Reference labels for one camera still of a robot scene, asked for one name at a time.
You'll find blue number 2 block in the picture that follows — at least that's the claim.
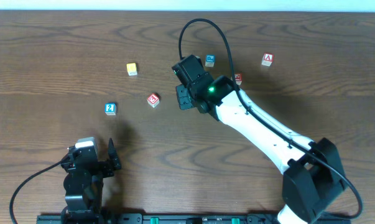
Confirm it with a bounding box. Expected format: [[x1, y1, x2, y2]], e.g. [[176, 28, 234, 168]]
[[104, 103, 117, 116]]

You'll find red letter A block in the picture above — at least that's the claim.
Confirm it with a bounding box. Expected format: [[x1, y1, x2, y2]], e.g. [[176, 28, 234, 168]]
[[261, 52, 274, 67]]

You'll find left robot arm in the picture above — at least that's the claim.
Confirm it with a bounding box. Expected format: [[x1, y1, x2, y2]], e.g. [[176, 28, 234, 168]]
[[61, 137, 121, 223]]

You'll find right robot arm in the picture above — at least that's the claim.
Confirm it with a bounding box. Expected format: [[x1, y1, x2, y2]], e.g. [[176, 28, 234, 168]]
[[172, 55, 347, 223]]

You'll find blue picture block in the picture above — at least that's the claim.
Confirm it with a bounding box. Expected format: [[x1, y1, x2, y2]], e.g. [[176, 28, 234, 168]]
[[205, 55, 216, 67]]

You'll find red block tilted centre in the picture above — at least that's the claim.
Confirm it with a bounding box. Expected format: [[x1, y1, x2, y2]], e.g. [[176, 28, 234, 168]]
[[147, 93, 160, 108]]

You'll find red picture block right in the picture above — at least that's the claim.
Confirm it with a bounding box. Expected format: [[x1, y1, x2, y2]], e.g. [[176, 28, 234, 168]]
[[234, 73, 243, 85]]

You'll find yellow block upper left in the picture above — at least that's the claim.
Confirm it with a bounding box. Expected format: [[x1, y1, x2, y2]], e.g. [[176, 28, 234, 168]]
[[126, 63, 138, 76]]

